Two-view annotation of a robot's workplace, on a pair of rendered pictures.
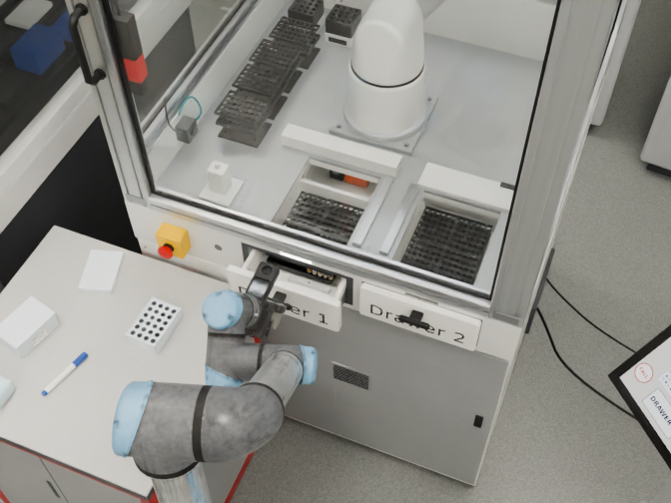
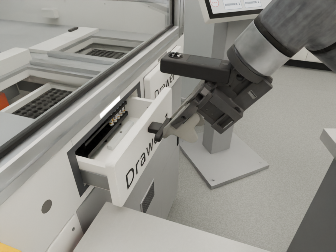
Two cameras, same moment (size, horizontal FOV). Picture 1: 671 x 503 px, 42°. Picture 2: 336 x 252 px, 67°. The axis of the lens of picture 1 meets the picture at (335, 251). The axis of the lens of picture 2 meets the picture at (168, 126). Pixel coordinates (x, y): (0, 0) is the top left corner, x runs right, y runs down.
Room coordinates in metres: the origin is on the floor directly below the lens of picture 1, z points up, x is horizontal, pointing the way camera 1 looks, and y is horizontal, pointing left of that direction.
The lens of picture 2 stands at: (1.18, 0.55, 1.21)
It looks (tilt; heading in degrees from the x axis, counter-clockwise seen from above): 35 degrees down; 266
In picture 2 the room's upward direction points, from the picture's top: straight up
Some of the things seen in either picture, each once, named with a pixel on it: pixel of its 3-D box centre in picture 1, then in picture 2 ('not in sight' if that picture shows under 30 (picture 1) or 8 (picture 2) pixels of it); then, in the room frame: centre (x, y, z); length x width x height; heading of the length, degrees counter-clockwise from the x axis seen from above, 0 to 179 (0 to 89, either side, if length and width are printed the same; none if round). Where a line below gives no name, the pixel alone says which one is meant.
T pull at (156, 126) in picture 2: (278, 298); (158, 128); (1.17, 0.13, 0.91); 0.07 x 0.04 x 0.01; 67
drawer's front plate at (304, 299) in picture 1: (284, 297); (146, 138); (1.20, 0.12, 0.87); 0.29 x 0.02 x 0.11; 67
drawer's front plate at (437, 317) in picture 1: (418, 316); (165, 76); (1.14, -0.19, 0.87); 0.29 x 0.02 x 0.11; 67
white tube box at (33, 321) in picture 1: (26, 326); not in sight; (1.18, 0.76, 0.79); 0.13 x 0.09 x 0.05; 144
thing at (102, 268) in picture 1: (101, 270); not in sight; (1.36, 0.61, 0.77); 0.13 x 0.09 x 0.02; 174
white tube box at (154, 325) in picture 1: (154, 325); not in sight; (1.19, 0.45, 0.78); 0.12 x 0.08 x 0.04; 154
